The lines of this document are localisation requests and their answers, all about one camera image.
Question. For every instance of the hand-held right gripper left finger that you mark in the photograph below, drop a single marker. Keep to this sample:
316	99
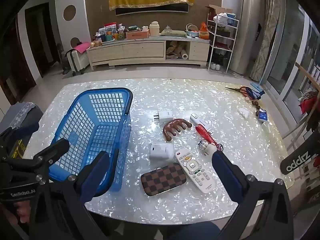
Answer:
96	180

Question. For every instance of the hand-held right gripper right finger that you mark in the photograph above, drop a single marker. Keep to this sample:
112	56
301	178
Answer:
226	175

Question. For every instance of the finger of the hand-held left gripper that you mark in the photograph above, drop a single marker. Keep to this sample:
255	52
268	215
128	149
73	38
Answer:
53	148

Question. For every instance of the blue plastic basket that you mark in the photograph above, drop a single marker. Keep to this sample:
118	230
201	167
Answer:
107	90

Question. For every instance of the person's left hand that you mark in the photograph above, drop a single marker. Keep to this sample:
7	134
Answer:
22	208

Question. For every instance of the white remote control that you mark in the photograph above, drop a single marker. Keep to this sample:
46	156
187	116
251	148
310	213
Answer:
197	175

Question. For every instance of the white toy figure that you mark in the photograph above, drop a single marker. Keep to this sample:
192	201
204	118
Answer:
208	149

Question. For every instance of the grey chair with lace cover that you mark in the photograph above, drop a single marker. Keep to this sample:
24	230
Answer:
22	115

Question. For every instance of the white tube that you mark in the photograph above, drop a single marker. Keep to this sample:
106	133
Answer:
200	122

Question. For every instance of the brown checkered case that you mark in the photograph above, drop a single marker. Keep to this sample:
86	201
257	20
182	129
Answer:
163	179

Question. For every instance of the person's leg in blue trousers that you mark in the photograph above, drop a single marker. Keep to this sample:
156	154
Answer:
190	231

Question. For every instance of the white charger box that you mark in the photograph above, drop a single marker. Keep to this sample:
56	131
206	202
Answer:
161	152

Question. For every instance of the blue and white packet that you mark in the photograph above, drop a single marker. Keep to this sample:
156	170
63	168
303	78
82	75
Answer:
263	116

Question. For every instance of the brown wooden massager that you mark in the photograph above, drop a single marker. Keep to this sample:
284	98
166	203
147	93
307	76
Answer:
172	127

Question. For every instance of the black printed strip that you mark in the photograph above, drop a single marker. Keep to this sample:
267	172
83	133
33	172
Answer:
297	162

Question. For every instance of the white plug adapter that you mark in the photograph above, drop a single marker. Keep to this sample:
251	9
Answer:
163	117

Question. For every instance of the blue cloth bundle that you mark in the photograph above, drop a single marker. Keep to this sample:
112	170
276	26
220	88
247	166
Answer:
255	94

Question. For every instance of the white suitcase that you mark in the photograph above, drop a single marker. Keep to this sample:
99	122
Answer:
77	61

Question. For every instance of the pink cloth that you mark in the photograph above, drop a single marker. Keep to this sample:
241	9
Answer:
82	47

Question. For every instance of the red cloth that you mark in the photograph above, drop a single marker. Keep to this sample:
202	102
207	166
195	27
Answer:
308	103

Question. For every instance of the dark wooden door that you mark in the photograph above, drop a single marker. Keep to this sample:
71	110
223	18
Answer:
41	37

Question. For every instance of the paper roll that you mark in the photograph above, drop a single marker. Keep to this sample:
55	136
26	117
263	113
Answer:
184	54

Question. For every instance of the cluster of bottles and boxes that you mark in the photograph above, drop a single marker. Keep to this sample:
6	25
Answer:
110	33

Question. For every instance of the beige television cabinet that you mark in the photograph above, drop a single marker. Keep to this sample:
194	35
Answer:
140	51

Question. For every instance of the pink tissue box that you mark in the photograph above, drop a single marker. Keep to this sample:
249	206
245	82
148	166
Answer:
137	34

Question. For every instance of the white metal rack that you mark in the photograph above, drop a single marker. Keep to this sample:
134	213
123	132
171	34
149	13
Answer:
233	30

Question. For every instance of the orange bag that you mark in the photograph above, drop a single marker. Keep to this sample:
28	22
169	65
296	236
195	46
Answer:
204	31

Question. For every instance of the silver standing air conditioner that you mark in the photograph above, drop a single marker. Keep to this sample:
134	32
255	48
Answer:
245	30

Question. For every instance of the patterned curtain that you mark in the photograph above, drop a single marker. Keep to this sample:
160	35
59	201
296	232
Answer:
268	35

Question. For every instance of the round woven basket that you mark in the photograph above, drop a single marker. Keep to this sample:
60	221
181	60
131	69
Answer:
192	31

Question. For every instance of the white thermos jug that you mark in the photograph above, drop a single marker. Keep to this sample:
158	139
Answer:
154	30

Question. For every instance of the cardboard box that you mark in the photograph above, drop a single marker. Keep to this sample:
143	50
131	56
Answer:
212	11

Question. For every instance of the black television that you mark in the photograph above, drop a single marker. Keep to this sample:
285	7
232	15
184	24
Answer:
150	10

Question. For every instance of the wooden chair frame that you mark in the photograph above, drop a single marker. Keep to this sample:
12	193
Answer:
303	71

